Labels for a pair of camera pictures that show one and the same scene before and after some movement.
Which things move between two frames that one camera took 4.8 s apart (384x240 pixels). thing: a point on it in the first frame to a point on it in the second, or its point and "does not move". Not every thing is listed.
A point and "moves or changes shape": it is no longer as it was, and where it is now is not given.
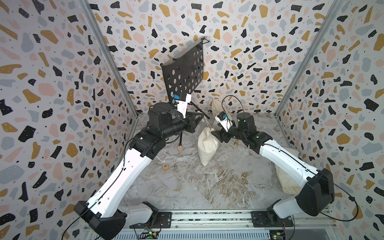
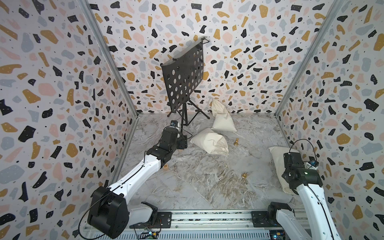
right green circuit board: x=276 y=234 does not move
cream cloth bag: x=207 y=145 moves or changes shape
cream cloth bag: x=217 y=108 does not move
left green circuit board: x=148 y=235 does not move
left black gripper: x=191 y=122 to x=183 y=142
